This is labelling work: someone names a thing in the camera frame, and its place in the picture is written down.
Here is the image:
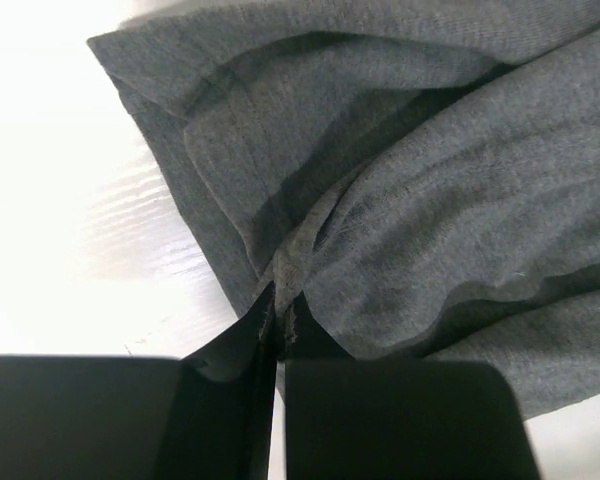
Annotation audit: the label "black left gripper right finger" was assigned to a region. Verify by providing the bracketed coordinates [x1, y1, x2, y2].
[284, 296, 540, 479]

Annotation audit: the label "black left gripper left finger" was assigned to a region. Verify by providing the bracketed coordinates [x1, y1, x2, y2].
[0, 288, 275, 479]

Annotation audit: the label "grey cotton shorts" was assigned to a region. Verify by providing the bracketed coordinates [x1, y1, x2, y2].
[88, 1, 600, 417]

